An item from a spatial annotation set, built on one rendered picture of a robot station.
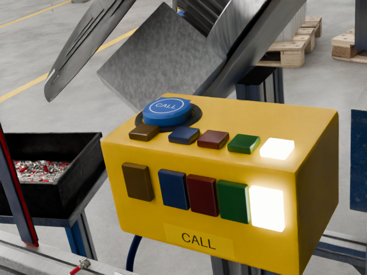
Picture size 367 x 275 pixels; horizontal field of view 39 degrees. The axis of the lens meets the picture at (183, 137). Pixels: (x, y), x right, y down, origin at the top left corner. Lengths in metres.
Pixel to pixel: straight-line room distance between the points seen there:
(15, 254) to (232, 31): 0.41
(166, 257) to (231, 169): 1.63
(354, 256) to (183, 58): 0.53
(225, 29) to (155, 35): 0.11
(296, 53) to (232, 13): 2.87
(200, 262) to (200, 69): 1.24
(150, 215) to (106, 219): 1.84
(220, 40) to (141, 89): 0.14
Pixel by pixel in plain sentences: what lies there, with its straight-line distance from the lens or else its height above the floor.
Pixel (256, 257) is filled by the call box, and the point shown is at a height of 0.99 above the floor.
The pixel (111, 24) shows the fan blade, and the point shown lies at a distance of 0.85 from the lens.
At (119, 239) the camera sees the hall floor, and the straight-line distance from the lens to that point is 2.11.
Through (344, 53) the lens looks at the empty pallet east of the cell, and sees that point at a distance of 3.69.
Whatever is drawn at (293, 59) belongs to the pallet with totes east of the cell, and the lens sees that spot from 3.60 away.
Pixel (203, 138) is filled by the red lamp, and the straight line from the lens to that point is 0.36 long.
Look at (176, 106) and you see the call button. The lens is 0.41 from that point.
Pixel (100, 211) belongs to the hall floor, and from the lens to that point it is 2.31.
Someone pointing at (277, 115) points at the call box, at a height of 1.07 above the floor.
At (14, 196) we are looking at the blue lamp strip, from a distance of 0.64.
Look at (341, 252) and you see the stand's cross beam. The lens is 1.07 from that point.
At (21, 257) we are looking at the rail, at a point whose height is 0.86.
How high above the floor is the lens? 1.24
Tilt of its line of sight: 26 degrees down
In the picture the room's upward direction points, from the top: 9 degrees counter-clockwise
